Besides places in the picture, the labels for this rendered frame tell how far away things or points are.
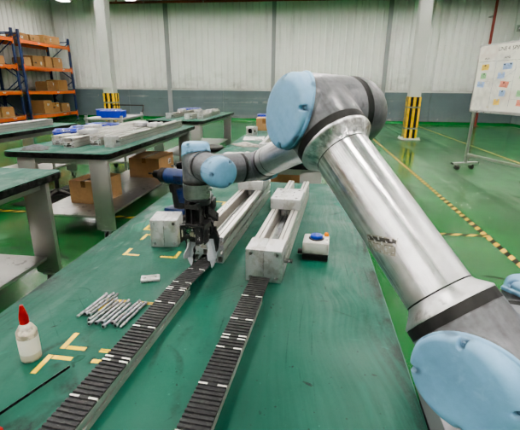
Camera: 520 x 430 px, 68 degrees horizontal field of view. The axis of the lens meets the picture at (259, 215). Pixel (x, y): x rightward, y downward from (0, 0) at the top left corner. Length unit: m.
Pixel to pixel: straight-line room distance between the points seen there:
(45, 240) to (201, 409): 2.31
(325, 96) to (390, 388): 0.52
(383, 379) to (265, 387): 0.22
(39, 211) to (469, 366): 2.62
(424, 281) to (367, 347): 0.41
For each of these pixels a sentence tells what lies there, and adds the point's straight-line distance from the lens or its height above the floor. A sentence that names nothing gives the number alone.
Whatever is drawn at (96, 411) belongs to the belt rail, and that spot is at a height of 0.79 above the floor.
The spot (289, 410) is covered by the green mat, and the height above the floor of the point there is 0.78.
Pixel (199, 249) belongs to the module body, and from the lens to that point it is 1.21.
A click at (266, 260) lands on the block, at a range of 1.06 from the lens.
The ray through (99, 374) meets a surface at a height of 0.81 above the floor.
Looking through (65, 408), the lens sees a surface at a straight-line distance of 0.74.
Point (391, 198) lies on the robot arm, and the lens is 0.52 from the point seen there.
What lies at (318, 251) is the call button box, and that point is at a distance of 1.22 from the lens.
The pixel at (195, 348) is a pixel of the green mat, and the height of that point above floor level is 0.78.
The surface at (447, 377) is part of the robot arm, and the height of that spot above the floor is 1.00.
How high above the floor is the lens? 1.29
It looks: 18 degrees down
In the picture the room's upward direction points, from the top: 1 degrees clockwise
